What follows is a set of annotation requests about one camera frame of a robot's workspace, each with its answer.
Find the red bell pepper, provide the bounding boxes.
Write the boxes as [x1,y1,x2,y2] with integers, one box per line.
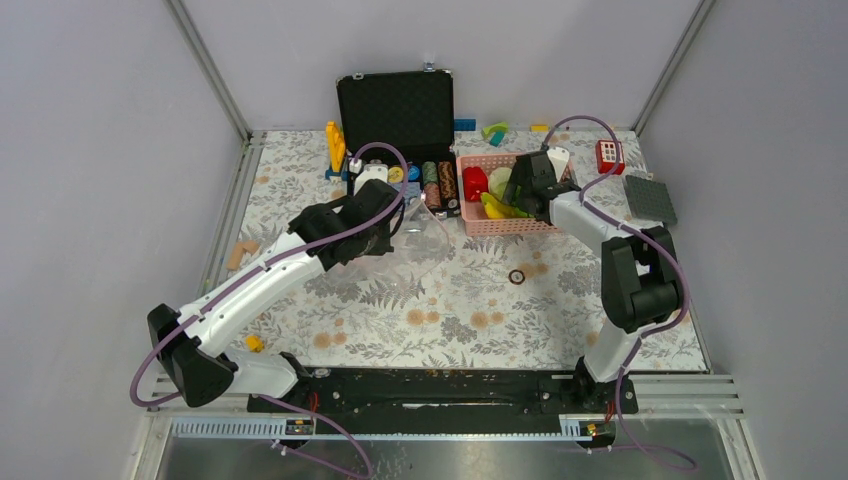
[462,166,489,202]

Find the clear pink-dotted zip bag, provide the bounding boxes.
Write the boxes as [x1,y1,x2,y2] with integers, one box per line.
[325,194,450,287]

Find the pale green cabbage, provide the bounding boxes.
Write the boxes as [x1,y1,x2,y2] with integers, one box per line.
[488,167,512,201]

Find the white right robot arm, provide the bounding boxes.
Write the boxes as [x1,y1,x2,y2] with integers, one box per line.
[503,151,691,412]

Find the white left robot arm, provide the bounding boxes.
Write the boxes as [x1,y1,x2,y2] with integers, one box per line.
[142,180,403,411]

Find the blue base block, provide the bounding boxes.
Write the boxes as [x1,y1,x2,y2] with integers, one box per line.
[324,168,348,182]

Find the teal small block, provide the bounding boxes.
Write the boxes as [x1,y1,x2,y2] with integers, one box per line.
[488,131,505,147]

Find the green arch block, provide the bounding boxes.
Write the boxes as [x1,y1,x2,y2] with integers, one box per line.
[481,122,509,139]

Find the pink plastic basket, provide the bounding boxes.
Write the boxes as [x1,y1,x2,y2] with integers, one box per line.
[455,151,586,238]

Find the red grid block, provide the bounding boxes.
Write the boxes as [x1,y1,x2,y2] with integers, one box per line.
[595,139,626,175]

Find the blue rectangular block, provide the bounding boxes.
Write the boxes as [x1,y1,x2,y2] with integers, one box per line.
[453,118,477,132]

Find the black poker chip case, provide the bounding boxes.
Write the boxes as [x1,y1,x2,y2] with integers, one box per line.
[336,69,460,218]

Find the grey studded baseplate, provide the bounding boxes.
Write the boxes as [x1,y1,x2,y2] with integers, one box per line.
[623,175,678,225]

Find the floral table mat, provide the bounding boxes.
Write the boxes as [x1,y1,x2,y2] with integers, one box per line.
[231,131,710,372]

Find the tan wooden block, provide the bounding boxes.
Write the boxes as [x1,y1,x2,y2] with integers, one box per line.
[225,240,260,271]

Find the small yellow cube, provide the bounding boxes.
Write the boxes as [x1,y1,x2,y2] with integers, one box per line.
[245,335,265,353]

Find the yellow triangular frame toy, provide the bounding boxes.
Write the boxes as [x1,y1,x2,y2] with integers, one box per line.
[325,121,347,171]

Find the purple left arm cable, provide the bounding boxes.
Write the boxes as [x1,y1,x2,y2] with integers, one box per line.
[129,141,410,480]

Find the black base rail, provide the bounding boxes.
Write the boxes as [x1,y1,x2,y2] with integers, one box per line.
[283,368,639,435]

